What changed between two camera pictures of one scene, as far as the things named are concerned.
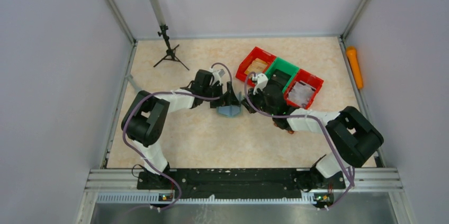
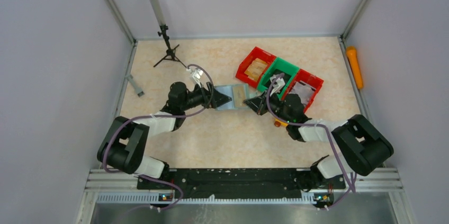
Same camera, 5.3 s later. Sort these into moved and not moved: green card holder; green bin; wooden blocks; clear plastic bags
Moved: green card holder
Not moved: green bin; wooden blocks; clear plastic bags
